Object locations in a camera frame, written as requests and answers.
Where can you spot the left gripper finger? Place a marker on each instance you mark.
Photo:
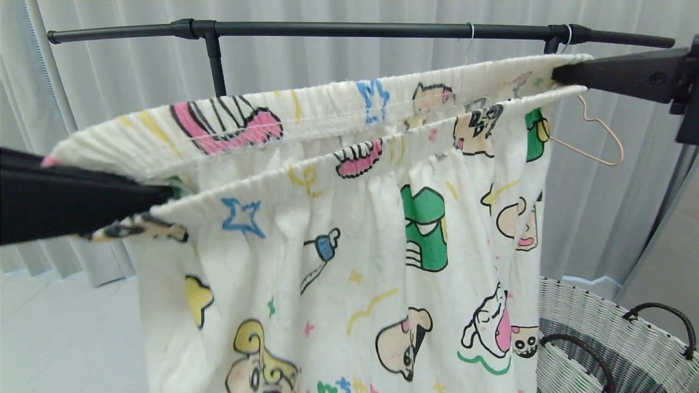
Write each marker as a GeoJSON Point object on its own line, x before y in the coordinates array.
{"type": "Point", "coordinates": [76, 213]}
{"type": "Point", "coordinates": [65, 169]}

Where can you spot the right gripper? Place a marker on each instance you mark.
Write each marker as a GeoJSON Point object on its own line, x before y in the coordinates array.
{"type": "Point", "coordinates": [689, 90]}

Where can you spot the pink clothes hanger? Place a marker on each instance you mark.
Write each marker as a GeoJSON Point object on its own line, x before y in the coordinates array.
{"type": "Point", "coordinates": [469, 41]}
{"type": "Point", "coordinates": [592, 139]}

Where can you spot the cream printed garment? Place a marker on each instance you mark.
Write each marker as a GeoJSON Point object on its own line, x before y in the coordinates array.
{"type": "Point", "coordinates": [355, 245]}

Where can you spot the white laundry basket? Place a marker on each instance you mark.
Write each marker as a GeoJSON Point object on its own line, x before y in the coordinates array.
{"type": "Point", "coordinates": [600, 338]}

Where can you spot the black clothes rack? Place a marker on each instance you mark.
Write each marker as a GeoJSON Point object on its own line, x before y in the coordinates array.
{"type": "Point", "coordinates": [355, 29]}

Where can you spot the white curtain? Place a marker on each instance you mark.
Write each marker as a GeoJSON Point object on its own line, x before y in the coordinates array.
{"type": "Point", "coordinates": [590, 207]}

